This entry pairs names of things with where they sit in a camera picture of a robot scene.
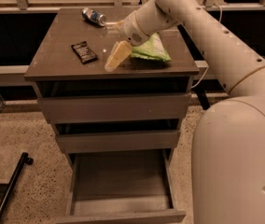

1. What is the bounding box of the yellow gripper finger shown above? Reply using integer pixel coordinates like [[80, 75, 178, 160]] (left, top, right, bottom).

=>
[[105, 41, 133, 72], [105, 20, 123, 29]]

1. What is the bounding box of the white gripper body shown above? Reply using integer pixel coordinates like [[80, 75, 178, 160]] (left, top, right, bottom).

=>
[[117, 11, 148, 47]]

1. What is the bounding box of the black rxbar chocolate wrapper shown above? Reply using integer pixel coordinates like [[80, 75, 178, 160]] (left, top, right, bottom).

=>
[[71, 41, 98, 64]]

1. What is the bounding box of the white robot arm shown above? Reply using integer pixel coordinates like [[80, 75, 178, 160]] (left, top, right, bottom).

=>
[[105, 0, 265, 224]]

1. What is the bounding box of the grey top drawer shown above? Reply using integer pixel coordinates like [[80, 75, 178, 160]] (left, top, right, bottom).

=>
[[38, 93, 190, 124]]

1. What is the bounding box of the grey drawer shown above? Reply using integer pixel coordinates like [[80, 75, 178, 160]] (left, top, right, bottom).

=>
[[56, 131, 180, 154], [57, 149, 186, 224], [38, 93, 190, 124]]

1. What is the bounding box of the grey drawer cabinet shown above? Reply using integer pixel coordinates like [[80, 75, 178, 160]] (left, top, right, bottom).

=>
[[23, 6, 200, 224]]

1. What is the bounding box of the grey middle drawer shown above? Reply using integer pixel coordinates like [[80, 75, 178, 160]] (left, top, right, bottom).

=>
[[56, 131, 180, 154]]

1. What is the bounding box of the grey bottom drawer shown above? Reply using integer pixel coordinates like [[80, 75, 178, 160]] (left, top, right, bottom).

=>
[[57, 149, 186, 224]]

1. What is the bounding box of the blue soda can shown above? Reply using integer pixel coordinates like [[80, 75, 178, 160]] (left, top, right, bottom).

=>
[[81, 7, 106, 27]]

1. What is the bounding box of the green chip bag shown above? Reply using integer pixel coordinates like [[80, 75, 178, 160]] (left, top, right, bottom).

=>
[[130, 33, 171, 62]]

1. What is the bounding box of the black table leg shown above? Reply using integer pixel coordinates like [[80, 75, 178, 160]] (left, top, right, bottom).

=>
[[194, 87, 210, 110]]

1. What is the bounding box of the black metal bar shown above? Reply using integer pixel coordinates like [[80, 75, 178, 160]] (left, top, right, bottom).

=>
[[0, 152, 34, 219]]

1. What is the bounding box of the white cable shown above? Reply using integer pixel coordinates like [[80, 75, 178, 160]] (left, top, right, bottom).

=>
[[190, 3, 223, 90]]

